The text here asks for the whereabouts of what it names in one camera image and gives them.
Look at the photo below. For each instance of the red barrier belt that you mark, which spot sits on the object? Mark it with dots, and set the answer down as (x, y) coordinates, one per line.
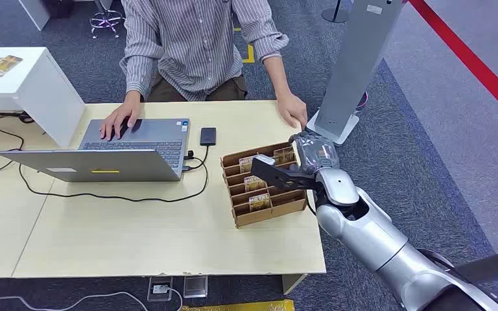
(468, 58)

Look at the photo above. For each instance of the person's left hand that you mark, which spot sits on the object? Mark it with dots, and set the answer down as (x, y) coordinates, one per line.
(293, 110)

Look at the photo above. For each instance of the person at desk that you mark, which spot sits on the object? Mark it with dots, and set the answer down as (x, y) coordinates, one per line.
(193, 47)

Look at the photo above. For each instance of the desk leg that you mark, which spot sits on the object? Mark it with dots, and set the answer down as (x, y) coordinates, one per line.
(293, 282)

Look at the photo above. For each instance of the brown cardboard card holder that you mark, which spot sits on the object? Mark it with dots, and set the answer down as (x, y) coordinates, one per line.
(270, 212)

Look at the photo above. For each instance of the floor socket with plug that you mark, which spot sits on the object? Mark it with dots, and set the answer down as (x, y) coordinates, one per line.
(160, 288)

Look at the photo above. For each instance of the round stanchion base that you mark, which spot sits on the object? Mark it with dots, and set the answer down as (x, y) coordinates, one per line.
(336, 15)

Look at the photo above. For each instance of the white cabinet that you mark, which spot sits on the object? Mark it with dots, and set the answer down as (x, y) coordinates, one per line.
(38, 94)

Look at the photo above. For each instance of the small dark red object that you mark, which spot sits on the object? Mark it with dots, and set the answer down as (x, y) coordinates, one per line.
(363, 100)

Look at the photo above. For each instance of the empty floor socket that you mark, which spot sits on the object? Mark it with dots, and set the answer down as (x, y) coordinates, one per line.
(195, 286)

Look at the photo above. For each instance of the gold patterned card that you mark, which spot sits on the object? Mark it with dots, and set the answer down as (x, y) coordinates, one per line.
(246, 164)
(254, 183)
(259, 202)

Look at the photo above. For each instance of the chrome chair base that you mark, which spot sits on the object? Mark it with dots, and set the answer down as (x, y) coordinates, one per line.
(105, 19)

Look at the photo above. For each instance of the yellow floor tape strip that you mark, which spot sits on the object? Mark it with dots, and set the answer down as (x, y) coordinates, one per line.
(249, 53)

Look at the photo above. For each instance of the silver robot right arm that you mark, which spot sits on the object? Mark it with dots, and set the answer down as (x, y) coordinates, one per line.
(373, 236)

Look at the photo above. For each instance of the black smartphone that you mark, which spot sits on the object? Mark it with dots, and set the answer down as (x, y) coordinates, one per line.
(208, 136)

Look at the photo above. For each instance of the white furniture panel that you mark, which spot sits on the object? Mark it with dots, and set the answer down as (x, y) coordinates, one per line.
(34, 12)

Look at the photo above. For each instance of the person's right forearm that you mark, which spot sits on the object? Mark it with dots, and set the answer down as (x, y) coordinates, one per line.
(133, 96)

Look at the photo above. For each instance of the gold floor tape outline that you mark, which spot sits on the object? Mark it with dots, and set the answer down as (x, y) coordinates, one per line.
(249, 306)

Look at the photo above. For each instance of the person's left forearm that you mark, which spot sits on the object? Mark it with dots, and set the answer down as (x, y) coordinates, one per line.
(277, 75)

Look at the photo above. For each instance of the grey kiosk stand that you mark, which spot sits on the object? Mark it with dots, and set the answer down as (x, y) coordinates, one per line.
(356, 64)

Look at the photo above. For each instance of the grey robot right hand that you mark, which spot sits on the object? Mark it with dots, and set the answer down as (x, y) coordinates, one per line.
(315, 152)

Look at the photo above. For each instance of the patterned card on cabinet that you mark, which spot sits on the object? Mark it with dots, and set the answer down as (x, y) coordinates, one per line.
(3, 65)

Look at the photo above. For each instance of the silver laptop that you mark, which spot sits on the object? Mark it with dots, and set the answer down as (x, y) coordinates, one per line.
(103, 165)

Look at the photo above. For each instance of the person's right hand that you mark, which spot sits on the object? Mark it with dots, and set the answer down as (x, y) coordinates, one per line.
(120, 118)

